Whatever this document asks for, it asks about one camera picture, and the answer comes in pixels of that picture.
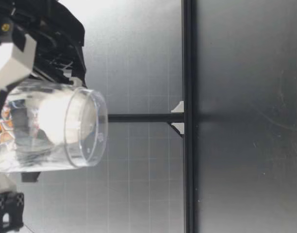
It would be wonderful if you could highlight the black frame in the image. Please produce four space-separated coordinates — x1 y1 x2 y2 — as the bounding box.
107 0 196 233

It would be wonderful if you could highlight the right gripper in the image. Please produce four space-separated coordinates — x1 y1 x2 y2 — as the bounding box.
10 0 88 86

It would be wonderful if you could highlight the white corner bracket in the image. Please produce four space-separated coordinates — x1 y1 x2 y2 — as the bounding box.
170 101 185 114
170 122 185 135

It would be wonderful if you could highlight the clear drinking glass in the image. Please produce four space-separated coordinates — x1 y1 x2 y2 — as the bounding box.
0 79 108 174

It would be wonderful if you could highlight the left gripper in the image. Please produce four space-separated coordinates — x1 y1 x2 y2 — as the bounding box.
0 170 41 232

